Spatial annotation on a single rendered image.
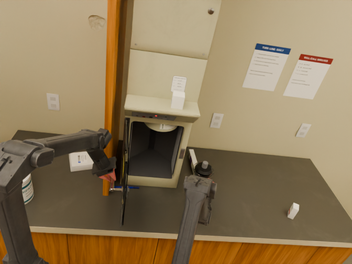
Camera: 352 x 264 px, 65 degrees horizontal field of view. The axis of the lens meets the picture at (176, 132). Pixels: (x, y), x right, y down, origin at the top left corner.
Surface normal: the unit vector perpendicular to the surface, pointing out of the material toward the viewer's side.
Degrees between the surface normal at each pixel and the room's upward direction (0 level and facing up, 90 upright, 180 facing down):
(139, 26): 92
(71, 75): 90
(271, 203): 0
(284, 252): 90
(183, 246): 42
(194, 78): 90
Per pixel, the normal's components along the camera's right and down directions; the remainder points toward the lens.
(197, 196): -0.17, -0.30
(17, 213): 0.95, 0.25
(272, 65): 0.06, 0.58
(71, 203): 0.17, -0.80
